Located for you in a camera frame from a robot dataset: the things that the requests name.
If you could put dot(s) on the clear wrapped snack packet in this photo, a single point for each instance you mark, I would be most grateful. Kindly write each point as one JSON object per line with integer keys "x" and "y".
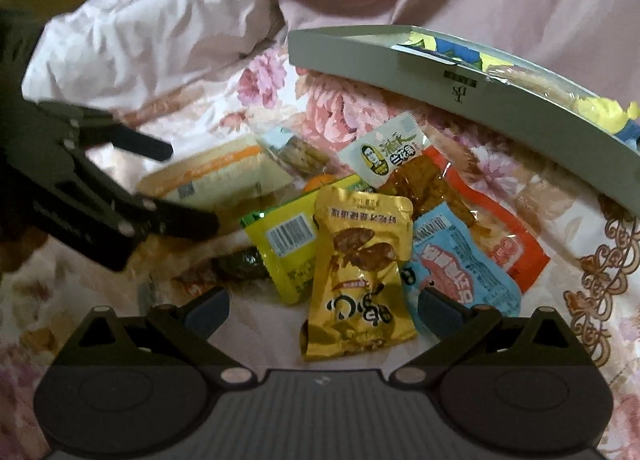
{"x": 530, "y": 80}

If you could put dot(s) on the orange-red clear snack packet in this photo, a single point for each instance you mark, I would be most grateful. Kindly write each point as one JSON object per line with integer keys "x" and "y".
{"x": 505, "y": 235}

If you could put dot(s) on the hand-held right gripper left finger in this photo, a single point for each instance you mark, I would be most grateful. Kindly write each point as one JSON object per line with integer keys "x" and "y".
{"x": 207, "y": 312}

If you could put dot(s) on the dark brown snack packet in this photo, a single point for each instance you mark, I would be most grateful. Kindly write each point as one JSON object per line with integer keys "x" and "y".
{"x": 235, "y": 265}

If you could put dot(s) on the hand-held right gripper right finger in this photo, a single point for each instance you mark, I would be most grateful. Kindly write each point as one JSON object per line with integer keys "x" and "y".
{"x": 435, "y": 312}

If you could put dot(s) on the pale pink quilt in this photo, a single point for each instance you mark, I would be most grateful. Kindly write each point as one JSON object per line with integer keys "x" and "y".
{"x": 150, "y": 40}

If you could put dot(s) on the gold snack packet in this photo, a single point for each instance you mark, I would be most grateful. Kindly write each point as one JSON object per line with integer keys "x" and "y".
{"x": 355, "y": 260}

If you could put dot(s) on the beige orange cracker packet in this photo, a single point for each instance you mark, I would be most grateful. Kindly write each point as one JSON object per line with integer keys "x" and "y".
{"x": 220, "y": 175}

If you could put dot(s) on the light blue snack packet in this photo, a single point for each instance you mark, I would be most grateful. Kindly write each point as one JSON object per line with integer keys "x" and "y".
{"x": 460, "y": 260}

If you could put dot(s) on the yellow biscuit packet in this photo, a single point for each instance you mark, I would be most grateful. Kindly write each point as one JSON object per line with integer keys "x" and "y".
{"x": 285, "y": 250}

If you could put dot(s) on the clear round biscuit packet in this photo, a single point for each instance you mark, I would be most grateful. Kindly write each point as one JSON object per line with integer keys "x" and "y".
{"x": 300, "y": 153}

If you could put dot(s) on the floral bedsheet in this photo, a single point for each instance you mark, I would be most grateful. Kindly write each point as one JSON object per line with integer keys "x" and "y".
{"x": 575, "y": 250}

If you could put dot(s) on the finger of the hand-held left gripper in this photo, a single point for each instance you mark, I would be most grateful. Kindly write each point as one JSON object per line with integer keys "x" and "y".
{"x": 185, "y": 220}
{"x": 135, "y": 143}

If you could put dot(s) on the white-topped brown tofu packet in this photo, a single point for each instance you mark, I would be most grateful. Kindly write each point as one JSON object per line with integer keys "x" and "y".
{"x": 380, "y": 155}

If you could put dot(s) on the grey box with colourful lining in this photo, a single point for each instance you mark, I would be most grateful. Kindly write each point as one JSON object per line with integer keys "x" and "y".
{"x": 450, "y": 90}

